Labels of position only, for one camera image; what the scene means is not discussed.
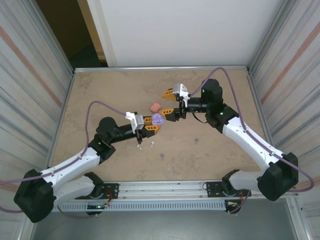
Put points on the purple earbud charging case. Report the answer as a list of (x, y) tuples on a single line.
[(158, 119)]

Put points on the pink earbud charging case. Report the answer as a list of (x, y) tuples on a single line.
[(155, 107)]

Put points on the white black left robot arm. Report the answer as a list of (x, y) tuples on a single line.
[(80, 165)]

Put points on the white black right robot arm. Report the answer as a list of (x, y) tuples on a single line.
[(240, 140)]

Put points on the long aluminium table edge bar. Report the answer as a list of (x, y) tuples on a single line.
[(162, 68)]

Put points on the aluminium table side bar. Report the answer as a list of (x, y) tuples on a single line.
[(65, 100), (252, 90)]

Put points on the small black controller board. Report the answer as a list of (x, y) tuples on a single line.
[(231, 205), (97, 207)]

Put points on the grey metal shelf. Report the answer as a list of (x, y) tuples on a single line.
[(162, 225)]

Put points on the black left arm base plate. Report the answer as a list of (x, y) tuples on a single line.
[(112, 190)]

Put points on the aluminium mounting rail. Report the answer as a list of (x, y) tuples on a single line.
[(162, 190)]

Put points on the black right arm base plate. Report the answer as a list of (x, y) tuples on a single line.
[(212, 188)]

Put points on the corrugated translucent wall panel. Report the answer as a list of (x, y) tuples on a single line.
[(25, 87), (295, 75)]

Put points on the white door frame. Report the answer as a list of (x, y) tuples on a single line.
[(102, 32)]

